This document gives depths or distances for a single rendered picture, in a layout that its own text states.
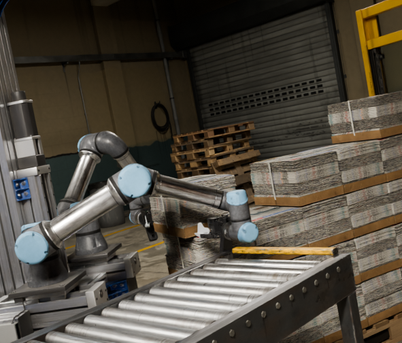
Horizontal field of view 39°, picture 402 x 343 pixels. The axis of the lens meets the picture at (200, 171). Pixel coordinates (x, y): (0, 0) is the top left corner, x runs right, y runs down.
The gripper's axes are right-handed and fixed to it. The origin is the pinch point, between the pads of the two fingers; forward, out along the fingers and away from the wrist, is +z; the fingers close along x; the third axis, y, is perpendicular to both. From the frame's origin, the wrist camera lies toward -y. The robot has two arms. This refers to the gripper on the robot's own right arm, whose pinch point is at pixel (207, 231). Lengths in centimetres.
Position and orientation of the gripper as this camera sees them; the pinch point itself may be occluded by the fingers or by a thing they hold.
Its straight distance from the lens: 240.2
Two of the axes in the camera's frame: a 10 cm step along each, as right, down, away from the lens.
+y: -1.8, -9.8, -0.7
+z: -4.5, 0.2, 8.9
